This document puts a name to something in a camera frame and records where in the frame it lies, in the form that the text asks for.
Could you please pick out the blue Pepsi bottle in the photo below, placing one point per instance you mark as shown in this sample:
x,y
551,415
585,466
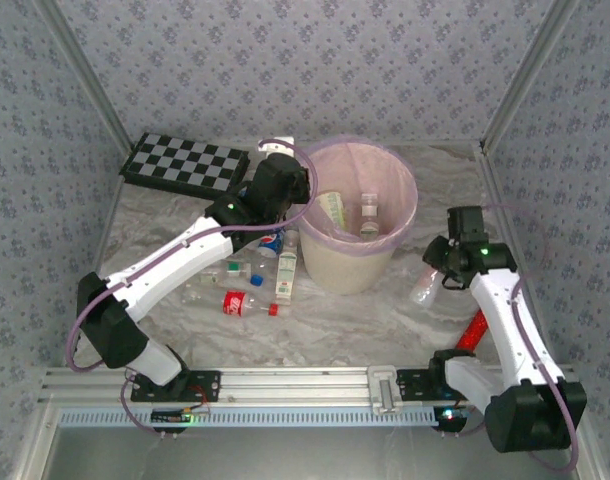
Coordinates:
x,y
270,245

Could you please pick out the small clear bottle green label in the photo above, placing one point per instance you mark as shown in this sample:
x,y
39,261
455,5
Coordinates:
x,y
233,269

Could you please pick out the clear Coca-Cola bottle red cap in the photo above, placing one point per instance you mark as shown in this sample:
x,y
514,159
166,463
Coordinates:
x,y
235,303

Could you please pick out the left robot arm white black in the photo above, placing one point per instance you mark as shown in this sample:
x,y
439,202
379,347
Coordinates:
x,y
160,265

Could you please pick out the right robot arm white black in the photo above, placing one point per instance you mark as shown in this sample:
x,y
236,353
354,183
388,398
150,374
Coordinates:
x,y
505,320

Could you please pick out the pink plastic bin liner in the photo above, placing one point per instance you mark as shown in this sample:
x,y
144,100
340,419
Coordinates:
x,y
395,175

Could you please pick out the beige plastic waste bin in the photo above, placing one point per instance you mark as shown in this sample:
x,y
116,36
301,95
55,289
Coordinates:
x,y
345,272

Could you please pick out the red glitter tube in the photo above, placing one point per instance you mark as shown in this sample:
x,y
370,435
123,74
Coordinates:
x,y
471,332

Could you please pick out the black grey checkerboard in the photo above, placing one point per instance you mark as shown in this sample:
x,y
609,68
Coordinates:
x,y
185,167

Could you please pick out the blue bottle cap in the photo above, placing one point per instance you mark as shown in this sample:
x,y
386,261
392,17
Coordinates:
x,y
257,280

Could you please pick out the right circuit board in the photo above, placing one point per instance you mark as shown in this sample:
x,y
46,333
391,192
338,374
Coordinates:
x,y
450,417

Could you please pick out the circuit board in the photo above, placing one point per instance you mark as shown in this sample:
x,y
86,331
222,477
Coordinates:
x,y
450,417
170,416

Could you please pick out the left circuit board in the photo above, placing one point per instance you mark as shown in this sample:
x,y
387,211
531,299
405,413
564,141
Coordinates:
x,y
170,416

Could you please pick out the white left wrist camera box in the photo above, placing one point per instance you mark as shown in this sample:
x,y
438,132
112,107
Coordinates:
x,y
277,146

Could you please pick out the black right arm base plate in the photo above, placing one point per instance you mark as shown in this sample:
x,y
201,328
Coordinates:
x,y
415,385

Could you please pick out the aluminium rail bracket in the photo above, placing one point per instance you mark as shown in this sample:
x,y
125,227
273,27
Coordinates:
x,y
385,392

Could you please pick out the aluminium mounting rail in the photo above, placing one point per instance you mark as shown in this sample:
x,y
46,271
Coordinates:
x,y
295,385

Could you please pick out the aluminium frame post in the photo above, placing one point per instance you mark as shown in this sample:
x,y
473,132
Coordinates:
x,y
527,75
87,75

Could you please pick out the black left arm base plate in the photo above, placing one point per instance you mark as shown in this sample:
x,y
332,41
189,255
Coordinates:
x,y
205,387

